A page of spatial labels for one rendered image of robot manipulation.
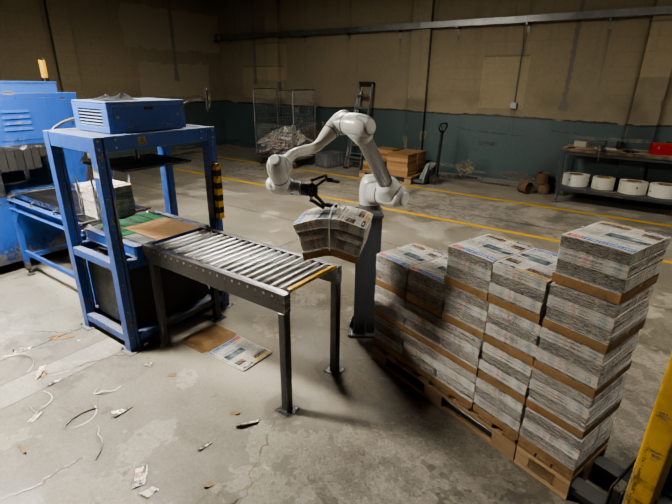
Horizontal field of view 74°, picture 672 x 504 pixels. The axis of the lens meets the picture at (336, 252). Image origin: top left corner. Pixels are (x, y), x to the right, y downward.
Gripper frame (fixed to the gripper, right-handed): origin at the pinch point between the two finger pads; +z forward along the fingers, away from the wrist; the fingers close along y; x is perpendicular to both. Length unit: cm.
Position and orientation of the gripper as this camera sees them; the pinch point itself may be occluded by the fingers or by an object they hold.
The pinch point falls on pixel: (336, 193)
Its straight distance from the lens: 255.4
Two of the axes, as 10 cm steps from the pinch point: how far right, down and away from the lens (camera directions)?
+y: -0.8, 9.1, 4.0
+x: -2.3, 3.7, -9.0
